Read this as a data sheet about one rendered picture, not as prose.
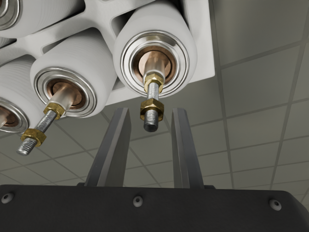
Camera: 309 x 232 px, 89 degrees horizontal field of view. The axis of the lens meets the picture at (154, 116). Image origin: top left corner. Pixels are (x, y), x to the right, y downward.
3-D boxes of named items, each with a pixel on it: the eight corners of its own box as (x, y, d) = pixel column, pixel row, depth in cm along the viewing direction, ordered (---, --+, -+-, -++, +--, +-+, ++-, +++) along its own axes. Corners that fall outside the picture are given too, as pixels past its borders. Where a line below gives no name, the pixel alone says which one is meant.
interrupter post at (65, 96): (60, 98, 21) (46, 114, 19) (57, 83, 19) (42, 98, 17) (78, 101, 21) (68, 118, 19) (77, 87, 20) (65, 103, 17)
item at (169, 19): (186, 41, 33) (205, 89, 19) (144, 57, 35) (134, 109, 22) (174, -15, 27) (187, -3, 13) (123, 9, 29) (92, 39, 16)
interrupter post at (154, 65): (168, 72, 18) (169, 87, 16) (148, 78, 19) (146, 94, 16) (161, 52, 17) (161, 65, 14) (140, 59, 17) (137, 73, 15)
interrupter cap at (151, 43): (195, 84, 19) (196, 87, 18) (138, 101, 21) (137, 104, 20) (179, 14, 14) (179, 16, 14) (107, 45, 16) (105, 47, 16)
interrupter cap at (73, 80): (43, 108, 22) (40, 112, 22) (28, 57, 17) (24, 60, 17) (98, 119, 23) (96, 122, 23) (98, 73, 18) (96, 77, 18)
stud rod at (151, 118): (161, 73, 16) (161, 127, 10) (155, 80, 17) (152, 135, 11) (152, 68, 16) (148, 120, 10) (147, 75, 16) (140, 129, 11)
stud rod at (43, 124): (58, 102, 19) (17, 155, 14) (57, 96, 19) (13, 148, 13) (67, 104, 20) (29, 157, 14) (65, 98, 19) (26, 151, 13)
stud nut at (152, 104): (168, 107, 12) (169, 114, 11) (156, 119, 13) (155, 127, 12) (147, 94, 11) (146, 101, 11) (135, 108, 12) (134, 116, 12)
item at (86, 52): (82, 61, 36) (36, 113, 23) (79, 14, 30) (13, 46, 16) (124, 71, 37) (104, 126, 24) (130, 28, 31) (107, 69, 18)
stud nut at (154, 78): (167, 81, 15) (167, 86, 14) (157, 93, 16) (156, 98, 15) (150, 70, 14) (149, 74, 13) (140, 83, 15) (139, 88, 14)
